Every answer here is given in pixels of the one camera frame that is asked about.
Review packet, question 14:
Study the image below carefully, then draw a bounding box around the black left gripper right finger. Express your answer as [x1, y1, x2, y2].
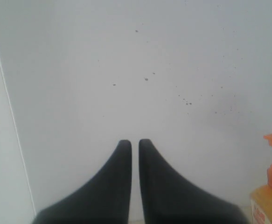
[139, 139, 249, 224]

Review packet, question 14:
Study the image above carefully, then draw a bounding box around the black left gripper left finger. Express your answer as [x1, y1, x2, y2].
[33, 140, 132, 224]

